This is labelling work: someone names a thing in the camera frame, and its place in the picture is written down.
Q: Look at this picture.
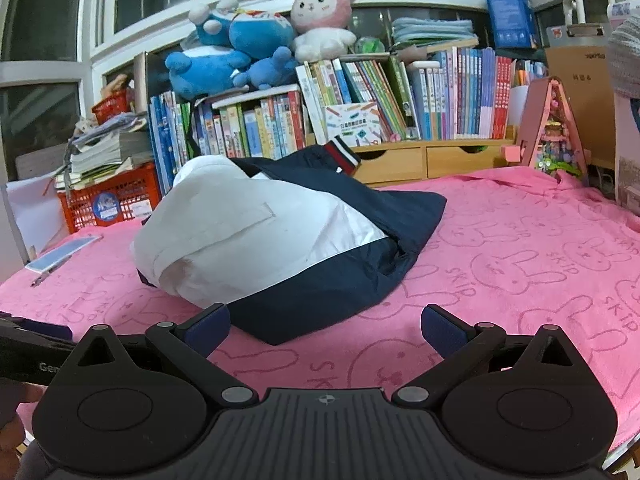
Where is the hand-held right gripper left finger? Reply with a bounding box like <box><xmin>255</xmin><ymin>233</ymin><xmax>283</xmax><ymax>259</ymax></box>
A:
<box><xmin>69</xmin><ymin>303</ymin><xmax>256</xmax><ymax>408</ymax></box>

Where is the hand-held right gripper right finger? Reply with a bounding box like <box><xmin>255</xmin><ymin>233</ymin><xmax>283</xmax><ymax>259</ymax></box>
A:
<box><xmin>390</xmin><ymin>303</ymin><xmax>584</xmax><ymax>408</ymax></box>

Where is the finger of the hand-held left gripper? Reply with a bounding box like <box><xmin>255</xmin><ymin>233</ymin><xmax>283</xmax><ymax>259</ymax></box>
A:
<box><xmin>0</xmin><ymin>313</ymin><xmax>73</xmax><ymax>340</ymax></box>

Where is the navy and white jacket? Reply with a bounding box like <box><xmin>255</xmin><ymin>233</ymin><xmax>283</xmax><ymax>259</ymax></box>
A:
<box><xmin>130</xmin><ymin>141</ymin><xmax>447</xmax><ymax>346</ymax></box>

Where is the person's left hand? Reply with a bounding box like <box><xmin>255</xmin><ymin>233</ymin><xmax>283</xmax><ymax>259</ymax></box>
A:
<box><xmin>0</xmin><ymin>379</ymin><xmax>46</xmax><ymax>466</ymax></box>

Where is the light blue notebook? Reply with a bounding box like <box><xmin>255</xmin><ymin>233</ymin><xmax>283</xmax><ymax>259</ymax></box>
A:
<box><xmin>25</xmin><ymin>236</ymin><xmax>103</xmax><ymax>274</ymax></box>

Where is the pink rabbit print towel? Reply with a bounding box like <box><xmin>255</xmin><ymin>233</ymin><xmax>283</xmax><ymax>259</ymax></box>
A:
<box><xmin>0</xmin><ymin>165</ymin><xmax>640</xmax><ymax>453</ymax></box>

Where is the white paper bag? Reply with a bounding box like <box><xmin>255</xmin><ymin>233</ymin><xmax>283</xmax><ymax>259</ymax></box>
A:
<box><xmin>5</xmin><ymin>175</ymin><xmax>66</xmax><ymax>256</ymax></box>

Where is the red plastic crate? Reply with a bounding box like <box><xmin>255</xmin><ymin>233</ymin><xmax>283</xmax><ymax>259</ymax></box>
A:
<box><xmin>57</xmin><ymin>162</ymin><xmax>163</xmax><ymax>235</ymax></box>

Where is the wooden drawer organizer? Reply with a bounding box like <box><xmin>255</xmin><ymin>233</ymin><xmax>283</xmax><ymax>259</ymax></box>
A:
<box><xmin>306</xmin><ymin>127</ymin><xmax>518</xmax><ymax>186</ymax></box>

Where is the row of tall blue workbooks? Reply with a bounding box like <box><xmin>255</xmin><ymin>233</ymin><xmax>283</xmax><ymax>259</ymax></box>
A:
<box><xmin>148</xmin><ymin>91</ymin><xmax>195</xmax><ymax>196</ymax></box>

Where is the stack of paper workbooks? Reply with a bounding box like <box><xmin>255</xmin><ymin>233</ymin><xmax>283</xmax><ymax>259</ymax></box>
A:
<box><xmin>52</xmin><ymin>112</ymin><xmax>153</xmax><ymax>191</ymax></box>

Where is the white patterned cardboard box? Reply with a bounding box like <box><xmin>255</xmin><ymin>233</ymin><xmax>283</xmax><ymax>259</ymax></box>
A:
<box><xmin>324</xmin><ymin>102</ymin><xmax>383</xmax><ymax>147</ymax></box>

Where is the small red basket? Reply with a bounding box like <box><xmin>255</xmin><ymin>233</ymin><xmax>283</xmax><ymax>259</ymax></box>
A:
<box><xmin>91</xmin><ymin>92</ymin><xmax>136</xmax><ymax>126</ymax></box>

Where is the pink triangular house model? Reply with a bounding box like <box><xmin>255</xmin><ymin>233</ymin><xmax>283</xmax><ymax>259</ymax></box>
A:
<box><xmin>504</xmin><ymin>76</ymin><xmax>591</xmax><ymax>178</ymax></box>

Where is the row of thin colourful books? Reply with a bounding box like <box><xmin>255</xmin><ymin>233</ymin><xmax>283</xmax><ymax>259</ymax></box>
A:
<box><xmin>296</xmin><ymin>45</ymin><xmax>518</xmax><ymax>143</ymax></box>

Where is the blue white plush toy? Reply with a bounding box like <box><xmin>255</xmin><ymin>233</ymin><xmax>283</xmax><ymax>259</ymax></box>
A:
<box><xmin>165</xmin><ymin>0</ymin><xmax>253</xmax><ymax>102</ymax></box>

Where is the brown cardboard box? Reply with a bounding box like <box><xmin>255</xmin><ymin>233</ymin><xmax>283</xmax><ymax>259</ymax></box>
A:
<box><xmin>545</xmin><ymin>46</ymin><xmax>617</xmax><ymax>171</ymax></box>

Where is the stack of light blue folders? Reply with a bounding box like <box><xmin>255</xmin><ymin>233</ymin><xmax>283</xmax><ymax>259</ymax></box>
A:
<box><xmin>391</xmin><ymin>16</ymin><xmax>480</xmax><ymax>53</ymax></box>

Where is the blue cardboard box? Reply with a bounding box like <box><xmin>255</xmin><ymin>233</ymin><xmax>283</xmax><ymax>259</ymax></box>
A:
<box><xmin>481</xmin><ymin>0</ymin><xmax>533</xmax><ymax>50</ymax></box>

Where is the grey knitted cloth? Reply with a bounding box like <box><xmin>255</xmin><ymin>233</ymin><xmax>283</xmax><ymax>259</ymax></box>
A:
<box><xmin>607</xmin><ymin>15</ymin><xmax>640</xmax><ymax>101</ymax></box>

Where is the pink white rabbit plush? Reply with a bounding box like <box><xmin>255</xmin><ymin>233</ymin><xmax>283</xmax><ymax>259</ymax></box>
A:
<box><xmin>290</xmin><ymin>0</ymin><xmax>362</xmax><ymax>63</ymax></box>

